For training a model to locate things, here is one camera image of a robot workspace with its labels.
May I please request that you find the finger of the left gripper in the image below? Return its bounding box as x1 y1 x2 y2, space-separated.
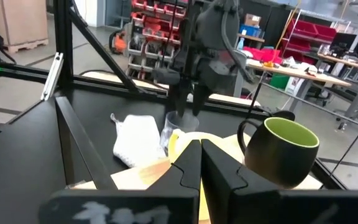
192 83 213 116
168 83 193 118

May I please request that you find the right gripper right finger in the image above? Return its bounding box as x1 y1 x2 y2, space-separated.
200 138 358 224

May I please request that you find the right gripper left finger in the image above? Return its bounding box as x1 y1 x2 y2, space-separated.
38 139 202 224

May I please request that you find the clear plastic cup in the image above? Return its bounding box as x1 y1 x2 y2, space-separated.
160 110 200 153

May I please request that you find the yellow mug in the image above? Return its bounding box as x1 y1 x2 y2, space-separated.
167 128 229 224

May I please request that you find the black mug green inside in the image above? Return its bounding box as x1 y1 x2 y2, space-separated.
237 116 321 190

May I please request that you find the red bin shelf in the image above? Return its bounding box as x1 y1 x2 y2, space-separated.
286 9 337 63

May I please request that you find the wooden table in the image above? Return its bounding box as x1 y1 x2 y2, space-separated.
246 58 352 113
237 32 265 43

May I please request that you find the red plastic bin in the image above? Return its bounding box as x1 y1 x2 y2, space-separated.
243 46 282 65

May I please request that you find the blue plastic bin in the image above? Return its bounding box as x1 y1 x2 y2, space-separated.
239 24 262 38

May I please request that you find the white waffle cloth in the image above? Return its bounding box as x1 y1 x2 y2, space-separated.
109 113 167 169

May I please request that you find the small cardboard box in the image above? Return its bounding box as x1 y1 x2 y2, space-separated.
244 14 262 27

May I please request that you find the green plastic bin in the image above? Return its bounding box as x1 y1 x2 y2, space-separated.
270 73 290 90

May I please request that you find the red bin storage rack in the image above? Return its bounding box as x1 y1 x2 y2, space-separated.
126 0 198 80

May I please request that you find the orange black power tool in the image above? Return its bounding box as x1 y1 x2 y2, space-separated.
109 29 129 54

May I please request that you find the black monitor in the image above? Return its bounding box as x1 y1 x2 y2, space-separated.
330 32 357 50

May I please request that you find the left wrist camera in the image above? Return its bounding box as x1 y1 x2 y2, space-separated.
152 68 181 86

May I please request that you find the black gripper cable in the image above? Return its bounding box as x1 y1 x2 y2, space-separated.
221 9 256 84

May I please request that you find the silver corner bracket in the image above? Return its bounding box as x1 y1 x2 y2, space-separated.
40 52 65 101

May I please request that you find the black aluminium table frame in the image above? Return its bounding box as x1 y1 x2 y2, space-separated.
0 0 260 108

